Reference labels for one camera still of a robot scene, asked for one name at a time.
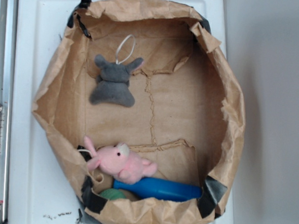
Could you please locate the green yarn ball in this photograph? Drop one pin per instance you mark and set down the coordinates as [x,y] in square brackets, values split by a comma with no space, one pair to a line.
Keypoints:
[112,194]

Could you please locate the aluminium frame rail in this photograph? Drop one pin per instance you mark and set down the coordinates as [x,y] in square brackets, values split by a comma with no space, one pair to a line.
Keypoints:
[8,24]

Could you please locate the gray plush animal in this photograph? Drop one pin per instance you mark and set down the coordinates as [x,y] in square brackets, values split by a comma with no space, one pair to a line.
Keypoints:
[114,78]

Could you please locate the pink plush pig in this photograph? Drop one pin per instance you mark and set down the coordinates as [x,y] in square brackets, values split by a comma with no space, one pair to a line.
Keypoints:
[119,162]

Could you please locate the brown paper bag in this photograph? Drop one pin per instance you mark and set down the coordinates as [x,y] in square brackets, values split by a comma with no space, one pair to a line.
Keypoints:
[188,115]

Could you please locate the blue plastic bottle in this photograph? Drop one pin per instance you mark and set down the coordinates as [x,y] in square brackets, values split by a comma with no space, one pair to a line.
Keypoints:
[161,189]

